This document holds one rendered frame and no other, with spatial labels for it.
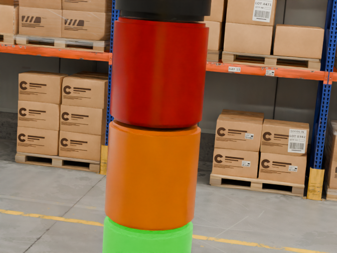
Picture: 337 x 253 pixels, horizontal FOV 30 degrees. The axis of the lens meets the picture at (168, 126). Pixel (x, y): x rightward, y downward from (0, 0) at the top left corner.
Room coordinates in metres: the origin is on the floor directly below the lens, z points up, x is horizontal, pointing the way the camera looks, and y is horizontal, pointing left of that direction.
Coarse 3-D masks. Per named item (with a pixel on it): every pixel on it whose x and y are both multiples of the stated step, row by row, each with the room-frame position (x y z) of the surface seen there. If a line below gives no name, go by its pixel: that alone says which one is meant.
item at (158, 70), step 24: (120, 24) 0.32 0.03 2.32; (144, 24) 0.31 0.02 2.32; (168, 24) 0.31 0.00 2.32; (192, 24) 0.32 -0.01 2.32; (120, 48) 0.32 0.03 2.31; (144, 48) 0.31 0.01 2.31; (168, 48) 0.31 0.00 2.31; (192, 48) 0.32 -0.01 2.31; (120, 72) 0.32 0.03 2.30; (144, 72) 0.31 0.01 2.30; (168, 72) 0.31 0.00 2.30; (192, 72) 0.32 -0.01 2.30; (120, 96) 0.32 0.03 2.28; (144, 96) 0.31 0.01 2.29; (168, 96) 0.31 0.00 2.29; (192, 96) 0.32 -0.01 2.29; (120, 120) 0.32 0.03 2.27; (144, 120) 0.31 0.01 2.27; (168, 120) 0.31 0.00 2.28; (192, 120) 0.32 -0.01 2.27
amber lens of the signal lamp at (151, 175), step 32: (128, 128) 0.32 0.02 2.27; (160, 128) 0.32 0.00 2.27; (192, 128) 0.33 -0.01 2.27; (128, 160) 0.31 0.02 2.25; (160, 160) 0.31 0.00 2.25; (192, 160) 0.32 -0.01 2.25; (128, 192) 0.31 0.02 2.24; (160, 192) 0.31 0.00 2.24; (192, 192) 0.32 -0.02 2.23; (128, 224) 0.31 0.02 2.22; (160, 224) 0.31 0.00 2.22
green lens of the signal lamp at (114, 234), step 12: (108, 228) 0.32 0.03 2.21; (120, 228) 0.32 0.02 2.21; (132, 228) 0.32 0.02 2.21; (180, 228) 0.32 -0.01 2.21; (192, 228) 0.33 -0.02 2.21; (108, 240) 0.32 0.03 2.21; (120, 240) 0.31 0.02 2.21; (132, 240) 0.31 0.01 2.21; (144, 240) 0.31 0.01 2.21; (156, 240) 0.31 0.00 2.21; (168, 240) 0.31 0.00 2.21; (180, 240) 0.32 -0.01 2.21; (108, 252) 0.32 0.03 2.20; (120, 252) 0.31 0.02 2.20; (132, 252) 0.31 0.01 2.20; (144, 252) 0.31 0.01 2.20; (156, 252) 0.31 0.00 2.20; (168, 252) 0.31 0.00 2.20; (180, 252) 0.32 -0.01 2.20
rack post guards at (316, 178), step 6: (102, 144) 8.07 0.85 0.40; (102, 150) 8.01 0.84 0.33; (102, 156) 8.01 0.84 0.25; (102, 162) 8.01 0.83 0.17; (102, 168) 8.01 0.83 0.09; (102, 174) 8.01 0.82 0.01; (312, 174) 7.57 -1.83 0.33; (318, 174) 7.56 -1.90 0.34; (312, 180) 7.57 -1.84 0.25; (318, 180) 7.56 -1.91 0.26; (312, 186) 7.56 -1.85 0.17; (318, 186) 7.55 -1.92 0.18; (312, 192) 7.56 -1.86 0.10; (318, 192) 7.55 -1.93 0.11; (306, 198) 7.59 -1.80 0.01; (312, 198) 7.56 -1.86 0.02; (318, 198) 7.55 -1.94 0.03
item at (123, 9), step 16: (128, 0) 0.32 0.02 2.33; (144, 0) 0.31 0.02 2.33; (160, 0) 0.31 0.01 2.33; (176, 0) 0.31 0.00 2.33; (192, 0) 0.31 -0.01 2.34; (208, 0) 0.32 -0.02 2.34; (128, 16) 0.32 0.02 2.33; (144, 16) 0.31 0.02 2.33; (160, 16) 0.31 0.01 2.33; (176, 16) 0.31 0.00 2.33; (192, 16) 0.32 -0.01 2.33
